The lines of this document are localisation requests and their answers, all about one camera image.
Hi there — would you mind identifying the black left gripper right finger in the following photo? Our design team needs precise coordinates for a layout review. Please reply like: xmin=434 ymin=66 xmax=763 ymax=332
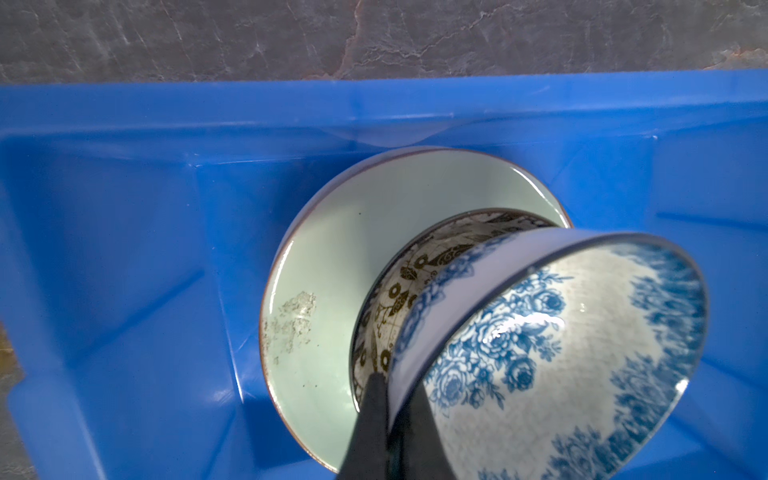
xmin=398 ymin=384 xmax=456 ymax=479

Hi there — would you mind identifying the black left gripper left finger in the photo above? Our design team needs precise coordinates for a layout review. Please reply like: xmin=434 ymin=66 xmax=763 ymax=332
xmin=335 ymin=373 xmax=388 ymax=480

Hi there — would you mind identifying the blue rose pattern bowl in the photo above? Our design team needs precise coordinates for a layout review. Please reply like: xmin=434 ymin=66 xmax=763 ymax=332
xmin=387 ymin=227 xmax=709 ymax=479

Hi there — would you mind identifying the green leaf patterned bowl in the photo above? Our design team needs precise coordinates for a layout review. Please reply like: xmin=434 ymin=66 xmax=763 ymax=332
xmin=350 ymin=208 xmax=556 ymax=408

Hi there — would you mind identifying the green flower plate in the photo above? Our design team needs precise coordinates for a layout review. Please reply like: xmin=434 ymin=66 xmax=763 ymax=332
xmin=259 ymin=146 xmax=572 ymax=472

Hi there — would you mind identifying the blue plastic bin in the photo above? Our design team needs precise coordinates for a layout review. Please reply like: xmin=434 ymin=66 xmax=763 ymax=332
xmin=1 ymin=70 xmax=767 ymax=479

